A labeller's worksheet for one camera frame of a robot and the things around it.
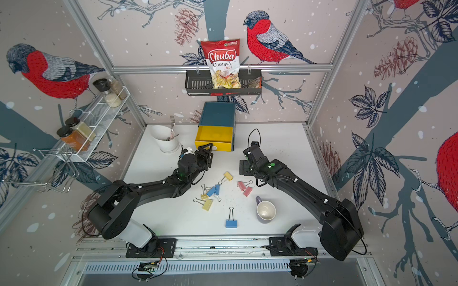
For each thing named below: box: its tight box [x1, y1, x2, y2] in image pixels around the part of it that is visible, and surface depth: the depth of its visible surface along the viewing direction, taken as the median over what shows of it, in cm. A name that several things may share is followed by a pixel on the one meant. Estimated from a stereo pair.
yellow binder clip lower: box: [193, 197, 213, 212], surface depth 87 cm
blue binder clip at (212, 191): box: [206, 187, 217, 198], surface depth 92 cm
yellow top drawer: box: [194, 125, 234, 152], surface depth 95 cm
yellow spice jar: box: [65, 116, 97, 142], surface depth 69 cm
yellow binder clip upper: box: [224, 171, 234, 182], surface depth 97 cm
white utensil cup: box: [150, 125, 181, 153], surface depth 105 cm
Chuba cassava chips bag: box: [200, 38, 242, 89], surface depth 84 cm
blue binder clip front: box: [225, 206, 238, 229], surface depth 81 cm
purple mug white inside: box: [255, 196, 277, 222], surface depth 78 cm
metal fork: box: [169, 114, 176, 139], surface depth 106 cm
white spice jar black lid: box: [92, 78, 122, 108], surface depth 83 cm
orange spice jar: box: [56, 125, 91, 152], surface depth 66 cm
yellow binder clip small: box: [200, 184, 210, 201], surface depth 90 cm
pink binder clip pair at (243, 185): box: [236, 179, 253, 191], surface depth 94 cm
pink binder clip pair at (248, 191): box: [242, 185, 253, 198], surface depth 92 cm
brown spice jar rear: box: [109, 75, 128, 101], surface depth 87 cm
